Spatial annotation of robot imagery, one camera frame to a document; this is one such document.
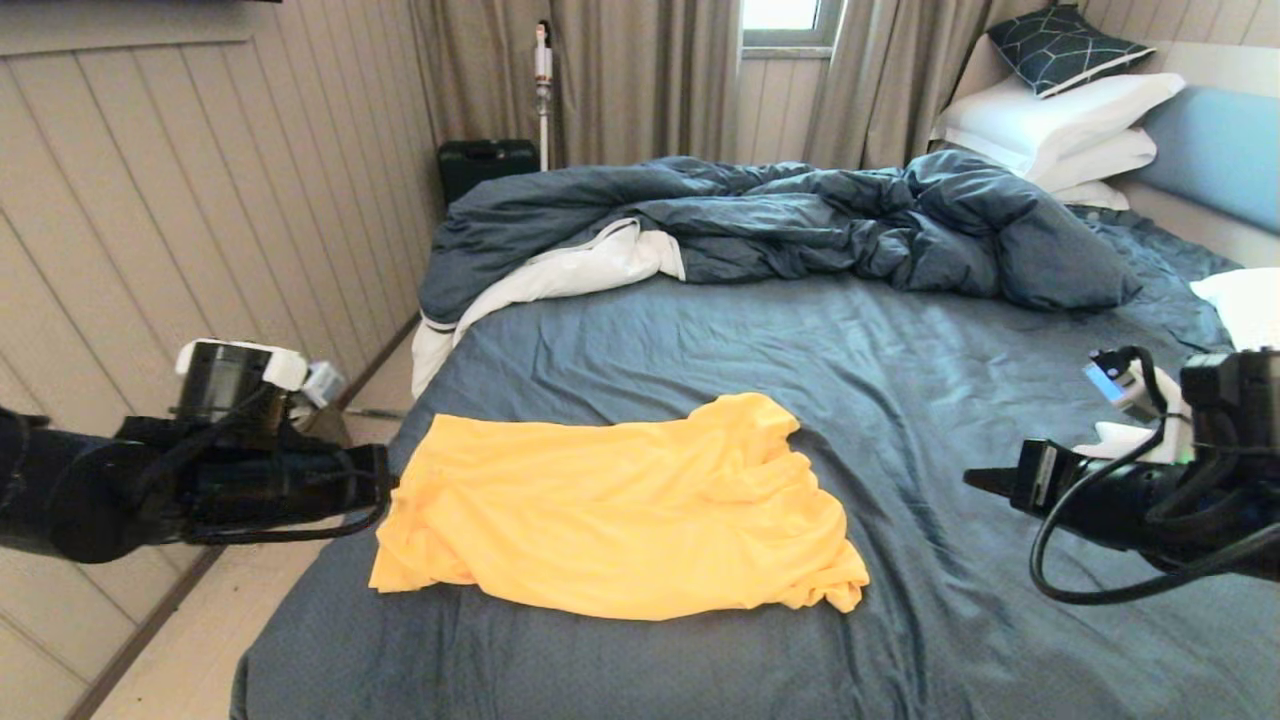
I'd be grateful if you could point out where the yellow t-shirt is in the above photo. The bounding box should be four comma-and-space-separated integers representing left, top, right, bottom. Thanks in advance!
368, 392, 871, 623

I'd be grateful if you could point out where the brown metal trash bin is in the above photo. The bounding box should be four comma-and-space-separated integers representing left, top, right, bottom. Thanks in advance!
300, 403, 353, 448

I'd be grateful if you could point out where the small white pillow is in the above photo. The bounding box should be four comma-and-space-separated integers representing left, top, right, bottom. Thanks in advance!
1048, 180, 1131, 212

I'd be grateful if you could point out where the crumpled dark blue duvet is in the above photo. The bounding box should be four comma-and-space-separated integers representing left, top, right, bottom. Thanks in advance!
418, 150, 1143, 327

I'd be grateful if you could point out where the dark blue bed sheet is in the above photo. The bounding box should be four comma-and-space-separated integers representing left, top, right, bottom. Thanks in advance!
232, 205, 1280, 720

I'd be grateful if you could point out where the flat white pillow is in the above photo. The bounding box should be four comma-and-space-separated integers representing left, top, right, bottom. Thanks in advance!
1020, 128, 1158, 195

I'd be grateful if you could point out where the white duvet lining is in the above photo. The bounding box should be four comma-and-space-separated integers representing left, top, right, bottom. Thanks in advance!
411, 218, 687, 401

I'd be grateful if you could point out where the light blue headboard pad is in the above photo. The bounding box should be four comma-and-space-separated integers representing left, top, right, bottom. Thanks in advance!
1133, 87, 1280, 237

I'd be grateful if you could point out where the large white pillow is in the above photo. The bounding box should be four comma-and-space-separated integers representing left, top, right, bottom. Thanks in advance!
930, 72, 1187, 181

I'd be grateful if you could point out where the dark green hard case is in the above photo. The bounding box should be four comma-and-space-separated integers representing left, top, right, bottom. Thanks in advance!
438, 140, 541, 209

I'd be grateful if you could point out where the narrow beige curtain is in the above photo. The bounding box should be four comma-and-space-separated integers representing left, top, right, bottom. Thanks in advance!
800, 0, 1056, 173

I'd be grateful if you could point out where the dark geometric pattern cushion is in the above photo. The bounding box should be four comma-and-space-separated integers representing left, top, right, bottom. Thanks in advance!
985, 5, 1156, 100

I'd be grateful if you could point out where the white stick vacuum cleaner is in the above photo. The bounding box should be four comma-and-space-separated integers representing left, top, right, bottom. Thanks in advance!
533, 22, 556, 173

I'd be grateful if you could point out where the wide beige curtain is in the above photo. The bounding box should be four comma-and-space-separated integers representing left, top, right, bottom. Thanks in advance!
408, 0, 741, 171

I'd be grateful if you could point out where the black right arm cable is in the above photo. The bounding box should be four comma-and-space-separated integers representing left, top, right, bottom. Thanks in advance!
1028, 345, 1280, 607

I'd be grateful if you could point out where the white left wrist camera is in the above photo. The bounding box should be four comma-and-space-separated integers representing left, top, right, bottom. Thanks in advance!
298, 362, 349, 410

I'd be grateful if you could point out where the beige headboard frame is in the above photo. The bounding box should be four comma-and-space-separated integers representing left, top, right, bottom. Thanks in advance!
945, 38, 1280, 269

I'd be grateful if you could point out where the window with grey frame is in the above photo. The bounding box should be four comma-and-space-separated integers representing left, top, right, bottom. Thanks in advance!
738, 0, 846, 53

